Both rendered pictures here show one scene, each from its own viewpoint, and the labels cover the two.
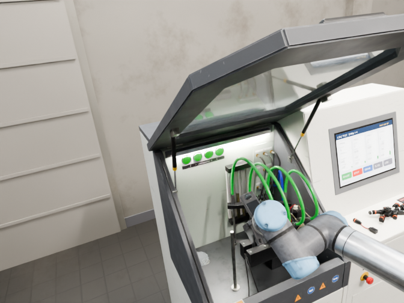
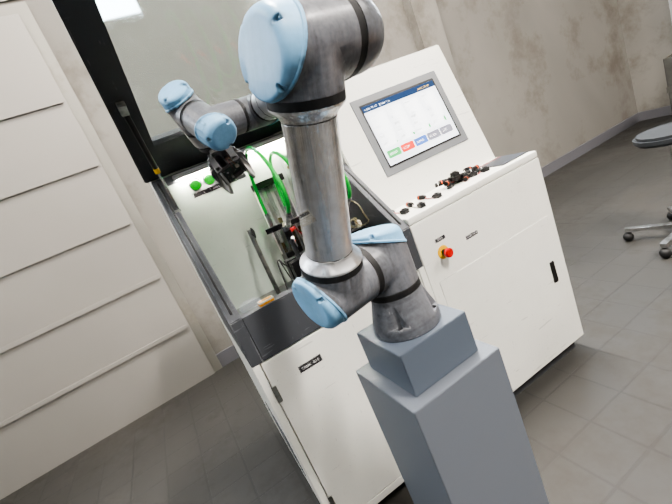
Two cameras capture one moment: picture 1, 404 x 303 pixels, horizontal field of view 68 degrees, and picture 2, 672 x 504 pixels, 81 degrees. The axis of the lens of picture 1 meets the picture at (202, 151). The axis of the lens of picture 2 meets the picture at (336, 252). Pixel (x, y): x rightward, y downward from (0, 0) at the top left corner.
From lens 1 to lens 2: 0.84 m
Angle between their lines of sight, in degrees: 9
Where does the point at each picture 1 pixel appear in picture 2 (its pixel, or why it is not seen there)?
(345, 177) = (393, 153)
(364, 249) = not seen: hidden behind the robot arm
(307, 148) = not seen: hidden behind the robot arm
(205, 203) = (242, 238)
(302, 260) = (205, 117)
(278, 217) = (176, 89)
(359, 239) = not seen: hidden behind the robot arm
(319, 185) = (360, 168)
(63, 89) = (92, 204)
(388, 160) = (445, 126)
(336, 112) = (354, 83)
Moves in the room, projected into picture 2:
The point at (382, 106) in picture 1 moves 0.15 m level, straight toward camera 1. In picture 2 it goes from (413, 68) to (404, 69)
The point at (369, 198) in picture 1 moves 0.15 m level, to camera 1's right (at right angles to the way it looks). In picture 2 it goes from (437, 175) to (469, 161)
